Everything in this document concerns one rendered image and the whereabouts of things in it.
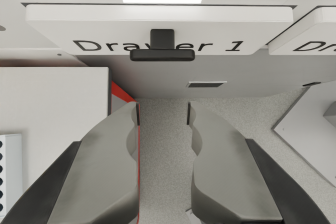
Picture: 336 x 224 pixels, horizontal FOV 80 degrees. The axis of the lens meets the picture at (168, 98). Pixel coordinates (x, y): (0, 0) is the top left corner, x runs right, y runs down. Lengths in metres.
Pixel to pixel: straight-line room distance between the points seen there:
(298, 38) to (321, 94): 1.11
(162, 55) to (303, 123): 1.18
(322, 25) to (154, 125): 0.95
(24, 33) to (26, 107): 0.15
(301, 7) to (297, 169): 1.17
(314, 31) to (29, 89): 0.45
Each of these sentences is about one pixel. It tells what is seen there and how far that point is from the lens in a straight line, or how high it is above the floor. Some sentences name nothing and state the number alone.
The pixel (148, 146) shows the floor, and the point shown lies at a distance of 1.14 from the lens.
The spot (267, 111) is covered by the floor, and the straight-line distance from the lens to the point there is 1.28.
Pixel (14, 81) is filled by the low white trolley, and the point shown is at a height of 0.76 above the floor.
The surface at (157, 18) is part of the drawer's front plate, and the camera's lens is 0.23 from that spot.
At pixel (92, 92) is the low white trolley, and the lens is 0.39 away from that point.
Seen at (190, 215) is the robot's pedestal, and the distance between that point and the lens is 1.22.
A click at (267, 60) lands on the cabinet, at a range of 0.47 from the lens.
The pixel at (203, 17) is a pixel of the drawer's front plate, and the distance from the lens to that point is 0.23.
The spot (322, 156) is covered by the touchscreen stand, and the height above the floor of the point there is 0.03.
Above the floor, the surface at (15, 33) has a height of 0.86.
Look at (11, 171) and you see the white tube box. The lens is 0.43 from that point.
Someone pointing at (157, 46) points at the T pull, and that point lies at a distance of 0.23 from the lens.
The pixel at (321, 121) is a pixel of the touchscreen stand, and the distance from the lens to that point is 1.40.
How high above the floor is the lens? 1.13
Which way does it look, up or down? 83 degrees down
